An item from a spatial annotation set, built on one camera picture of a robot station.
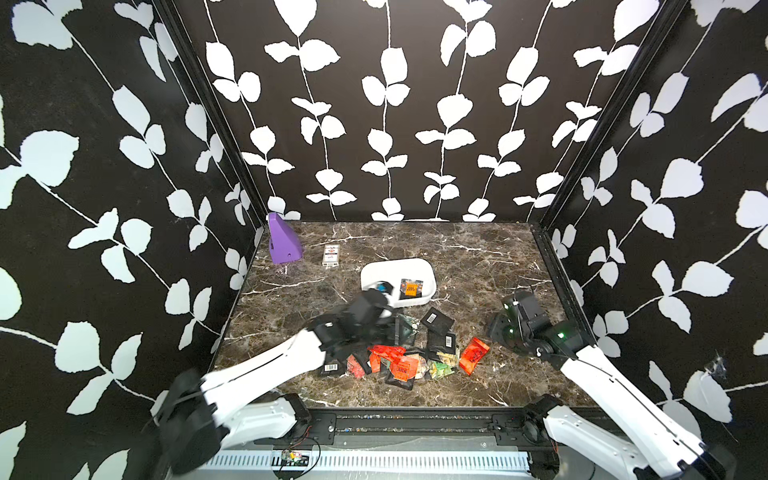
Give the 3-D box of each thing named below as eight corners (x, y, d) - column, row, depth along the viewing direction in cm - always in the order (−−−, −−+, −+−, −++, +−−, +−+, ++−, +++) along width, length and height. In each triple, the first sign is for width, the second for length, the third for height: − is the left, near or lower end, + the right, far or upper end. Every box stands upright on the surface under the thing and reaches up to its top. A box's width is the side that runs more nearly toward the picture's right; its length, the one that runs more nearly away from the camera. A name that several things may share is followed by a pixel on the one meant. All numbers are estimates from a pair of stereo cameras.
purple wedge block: (275, 263, 110) (257, 228, 95) (280, 247, 115) (264, 211, 100) (299, 263, 110) (285, 228, 95) (303, 248, 115) (290, 212, 100)
